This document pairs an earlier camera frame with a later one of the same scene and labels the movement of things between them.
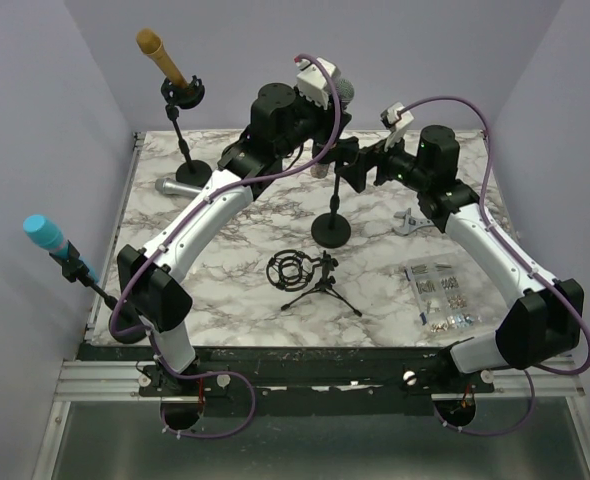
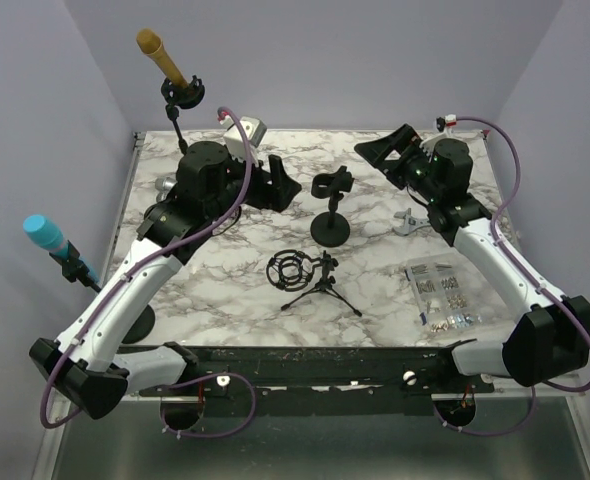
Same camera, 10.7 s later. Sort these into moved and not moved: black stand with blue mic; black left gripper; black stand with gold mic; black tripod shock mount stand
Moved: black left gripper
Not moved: black stand with gold mic; black tripod shock mount stand; black stand with blue mic
